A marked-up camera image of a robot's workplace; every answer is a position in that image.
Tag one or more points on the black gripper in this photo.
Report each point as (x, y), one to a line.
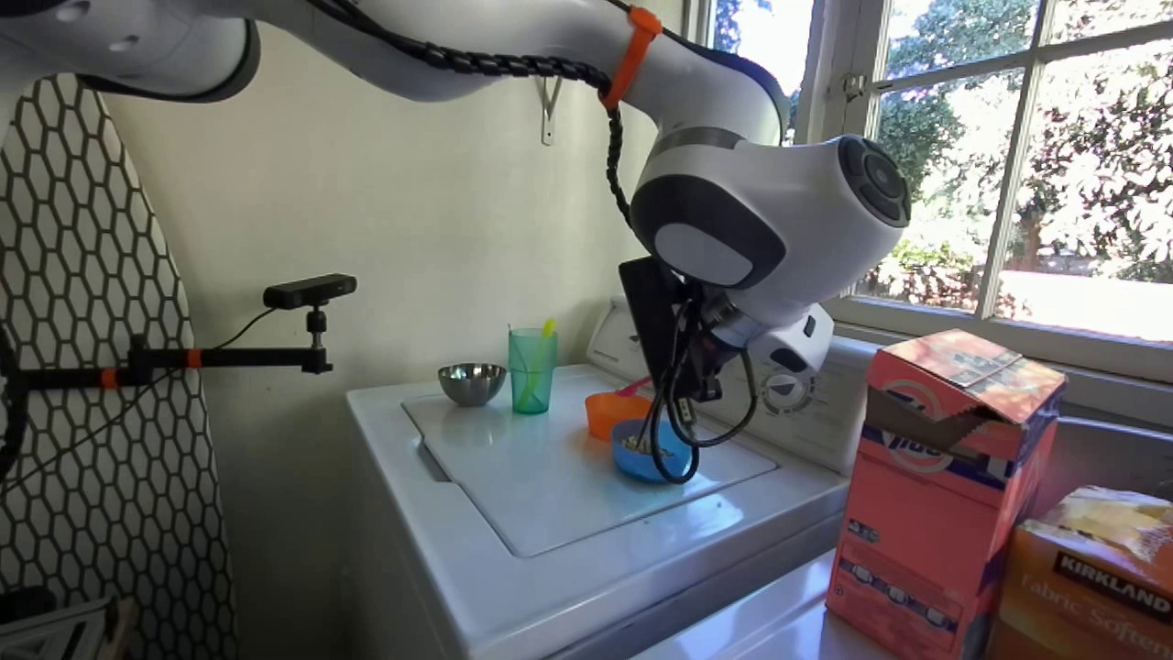
(709, 361)

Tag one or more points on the blue plastic bowl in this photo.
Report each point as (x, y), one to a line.
(632, 464)

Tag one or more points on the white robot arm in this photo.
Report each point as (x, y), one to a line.
(783, 206)

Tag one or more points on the orange plastic bowl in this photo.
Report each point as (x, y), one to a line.
(606, 415)

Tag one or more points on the yellow plastic spoon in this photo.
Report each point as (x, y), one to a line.
(550, 332)

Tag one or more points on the stainless steel bowl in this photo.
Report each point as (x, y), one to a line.
(470, 387)

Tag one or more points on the teal translucent plastic cup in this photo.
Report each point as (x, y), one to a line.
(532, 371)

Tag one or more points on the white washing machine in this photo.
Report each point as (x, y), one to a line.
(550, 526)

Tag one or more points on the white dryer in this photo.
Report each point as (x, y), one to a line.
(758, 626)

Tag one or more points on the pink cardboard box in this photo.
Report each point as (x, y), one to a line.
(938, 515)

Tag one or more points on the Kirkland cardboard box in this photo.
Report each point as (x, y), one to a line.
(1087, 588)

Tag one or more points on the hexagon pattern ironing board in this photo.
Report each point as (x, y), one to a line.
(98, 428)

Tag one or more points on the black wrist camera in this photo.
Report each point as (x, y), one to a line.
(645, 324)

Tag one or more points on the black external camera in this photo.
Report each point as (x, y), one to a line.
(308, 293)

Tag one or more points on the white window frame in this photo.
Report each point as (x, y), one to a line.
(976, 158)

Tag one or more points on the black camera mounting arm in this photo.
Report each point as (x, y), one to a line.
(221, 357)

